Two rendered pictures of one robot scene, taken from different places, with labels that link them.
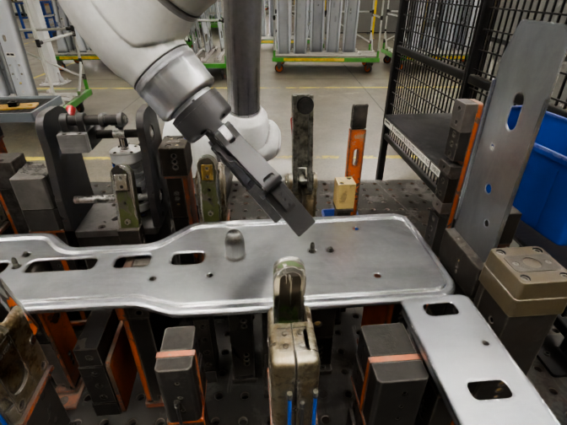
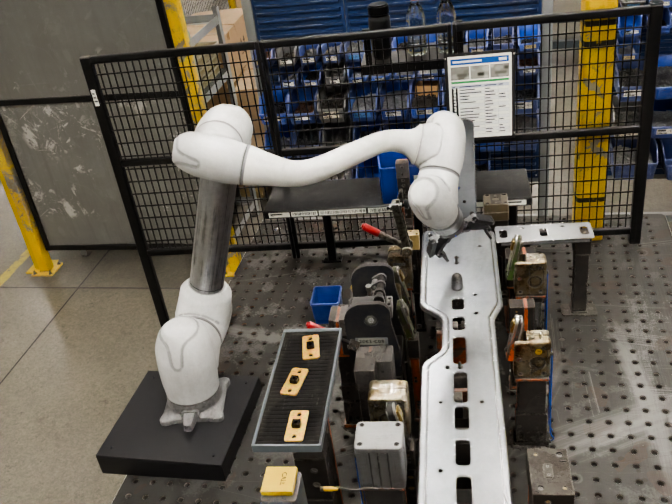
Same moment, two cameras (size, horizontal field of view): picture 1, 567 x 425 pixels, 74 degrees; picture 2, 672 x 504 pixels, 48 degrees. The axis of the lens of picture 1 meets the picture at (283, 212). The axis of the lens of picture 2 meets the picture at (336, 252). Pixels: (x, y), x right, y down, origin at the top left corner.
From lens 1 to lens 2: 2.06 m
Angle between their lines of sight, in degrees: 62
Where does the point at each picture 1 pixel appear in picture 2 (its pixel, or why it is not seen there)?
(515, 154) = (467, 167)
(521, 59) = not seen: hidden behind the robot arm
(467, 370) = (535, 234)
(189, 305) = (497, 299)
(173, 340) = (517, 304)
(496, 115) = not seen: hidden behind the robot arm
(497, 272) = (494, 210)
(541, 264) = (496, 197)
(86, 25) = (451, 207)
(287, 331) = (530, 258)
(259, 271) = (473, 279)
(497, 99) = not seen: hidden behind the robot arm
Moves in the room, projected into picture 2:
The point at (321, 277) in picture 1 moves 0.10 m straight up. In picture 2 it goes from (479, 261) to (478, 231)
